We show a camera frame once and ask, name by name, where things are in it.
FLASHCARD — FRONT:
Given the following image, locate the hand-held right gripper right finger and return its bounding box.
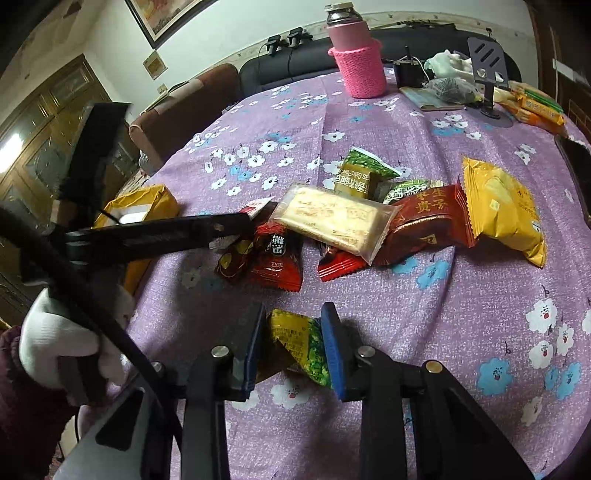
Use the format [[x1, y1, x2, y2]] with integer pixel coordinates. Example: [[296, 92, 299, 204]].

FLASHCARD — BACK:
[[322, 302, 543, 480]]

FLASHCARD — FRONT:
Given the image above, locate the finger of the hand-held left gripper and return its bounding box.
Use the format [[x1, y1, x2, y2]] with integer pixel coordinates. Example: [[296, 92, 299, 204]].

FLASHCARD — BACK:
[[65, 212, 256, 267]]

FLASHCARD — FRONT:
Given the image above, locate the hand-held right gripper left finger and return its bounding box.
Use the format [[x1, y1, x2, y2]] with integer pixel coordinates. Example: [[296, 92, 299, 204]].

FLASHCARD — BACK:
[[55, 302, 267, 480]]

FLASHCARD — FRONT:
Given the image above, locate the yellow cardboard box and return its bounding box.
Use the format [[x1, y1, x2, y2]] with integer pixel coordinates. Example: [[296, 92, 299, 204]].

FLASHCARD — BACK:
[[92, 185, 181, 296]]

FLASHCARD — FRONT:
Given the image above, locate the yellow green pea snack packet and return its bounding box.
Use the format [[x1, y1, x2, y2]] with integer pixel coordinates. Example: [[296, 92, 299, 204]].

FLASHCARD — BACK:
[[267, 308, 333, 388]]

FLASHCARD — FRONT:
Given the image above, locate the red snack packet black label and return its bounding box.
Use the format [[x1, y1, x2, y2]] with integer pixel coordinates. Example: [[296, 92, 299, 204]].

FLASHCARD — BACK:
[[252, 222, 304, 292]]

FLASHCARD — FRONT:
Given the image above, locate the small red white snack packet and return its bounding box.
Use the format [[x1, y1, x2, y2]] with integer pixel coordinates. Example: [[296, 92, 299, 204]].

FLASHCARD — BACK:
[[239, 197, 273, 217]]

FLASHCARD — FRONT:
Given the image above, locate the olive green snack packet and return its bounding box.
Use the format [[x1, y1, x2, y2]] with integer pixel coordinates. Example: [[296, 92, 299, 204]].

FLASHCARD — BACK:
[[333, 147, 402, 200]]

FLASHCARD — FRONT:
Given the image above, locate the person's left forearm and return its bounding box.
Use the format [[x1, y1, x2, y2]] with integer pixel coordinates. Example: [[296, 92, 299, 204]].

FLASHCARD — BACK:
[[0, 325, 81, 480]]

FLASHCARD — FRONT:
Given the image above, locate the person's left hand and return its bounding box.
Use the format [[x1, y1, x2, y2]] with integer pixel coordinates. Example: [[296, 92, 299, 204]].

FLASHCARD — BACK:
[[18, 284, 136, 408]]

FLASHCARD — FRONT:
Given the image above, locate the wooden glass door cabinet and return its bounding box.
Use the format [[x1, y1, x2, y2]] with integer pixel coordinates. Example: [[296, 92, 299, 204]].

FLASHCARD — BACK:
[[0, 53, 139, 324]]

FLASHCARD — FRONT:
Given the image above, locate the purple floral tablecloth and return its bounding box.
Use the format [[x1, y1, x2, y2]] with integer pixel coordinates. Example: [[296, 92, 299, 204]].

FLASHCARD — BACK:
[[76, 69, 591, 480]]

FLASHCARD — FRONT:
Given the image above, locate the dark red nut snack packet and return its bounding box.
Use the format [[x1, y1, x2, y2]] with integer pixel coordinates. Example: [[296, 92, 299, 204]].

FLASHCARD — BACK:
[[217, 240, 256, 280]]

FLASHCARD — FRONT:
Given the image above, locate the brown chair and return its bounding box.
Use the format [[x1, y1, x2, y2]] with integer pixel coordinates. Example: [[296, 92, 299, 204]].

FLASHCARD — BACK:
[[128, 63, 241, 171]]

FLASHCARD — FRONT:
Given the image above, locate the clear wrapped cracker packet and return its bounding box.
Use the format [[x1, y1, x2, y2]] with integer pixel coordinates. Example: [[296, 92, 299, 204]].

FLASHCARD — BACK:
[[268, 183, 402, 266]]

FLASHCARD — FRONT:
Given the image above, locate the large dark red snack packet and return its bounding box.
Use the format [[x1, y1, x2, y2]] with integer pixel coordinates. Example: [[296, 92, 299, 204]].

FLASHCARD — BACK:
[[372, 182, 476, 266]]

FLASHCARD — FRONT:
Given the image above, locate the green white snack packet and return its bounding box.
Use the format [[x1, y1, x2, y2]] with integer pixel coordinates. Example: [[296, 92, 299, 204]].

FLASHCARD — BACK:
[[379, 179, 432, 205]]

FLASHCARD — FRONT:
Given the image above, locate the yellow pillow snack packet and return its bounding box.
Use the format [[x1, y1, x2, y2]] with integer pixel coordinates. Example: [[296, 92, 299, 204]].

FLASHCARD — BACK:
[[462, 157, 548, 268]]

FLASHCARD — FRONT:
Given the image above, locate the black leather sofa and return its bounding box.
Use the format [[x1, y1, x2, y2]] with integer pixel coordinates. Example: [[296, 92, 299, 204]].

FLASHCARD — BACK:
[[239, 28, 522, 100]]

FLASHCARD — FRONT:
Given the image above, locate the pink bottle with knitted sleeve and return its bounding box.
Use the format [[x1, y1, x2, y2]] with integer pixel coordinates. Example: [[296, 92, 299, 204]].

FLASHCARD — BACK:
[[323, 2, 389, 99]]

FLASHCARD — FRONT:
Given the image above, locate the thin booklet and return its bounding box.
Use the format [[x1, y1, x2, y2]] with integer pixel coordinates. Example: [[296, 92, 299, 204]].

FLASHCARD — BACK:
[[399, 86, 467, 112]]

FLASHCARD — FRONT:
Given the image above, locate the clear plastic bag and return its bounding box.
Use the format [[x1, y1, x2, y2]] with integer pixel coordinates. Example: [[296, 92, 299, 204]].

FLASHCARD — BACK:
[[422, 78, 478, 104]]

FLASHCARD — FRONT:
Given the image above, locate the small black device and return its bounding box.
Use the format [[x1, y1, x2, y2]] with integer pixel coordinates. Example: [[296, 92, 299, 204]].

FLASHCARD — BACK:
[[393, 46, 426, 88]]

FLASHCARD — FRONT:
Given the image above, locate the white cloth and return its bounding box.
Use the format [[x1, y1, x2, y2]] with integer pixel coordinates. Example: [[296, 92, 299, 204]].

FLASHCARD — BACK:
[[424, 48, 474, 79]]

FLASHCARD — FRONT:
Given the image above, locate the orange biscuit pack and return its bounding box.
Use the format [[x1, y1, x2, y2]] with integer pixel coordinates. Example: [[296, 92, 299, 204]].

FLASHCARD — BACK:
[[494, 80, 568, 137]]

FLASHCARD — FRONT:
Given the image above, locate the grey phone stand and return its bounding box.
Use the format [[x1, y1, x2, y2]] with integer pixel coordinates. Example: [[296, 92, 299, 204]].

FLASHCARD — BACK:
[[466, 37, 514, 129]]

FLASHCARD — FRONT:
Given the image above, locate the small wall card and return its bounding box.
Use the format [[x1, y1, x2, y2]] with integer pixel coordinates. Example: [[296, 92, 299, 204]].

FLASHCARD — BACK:
[[142, 51, 168, 79]]

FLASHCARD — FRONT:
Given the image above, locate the framed wall picture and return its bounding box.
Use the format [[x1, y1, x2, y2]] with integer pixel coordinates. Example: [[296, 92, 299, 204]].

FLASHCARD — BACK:
[[124, 0, 218, 49]]

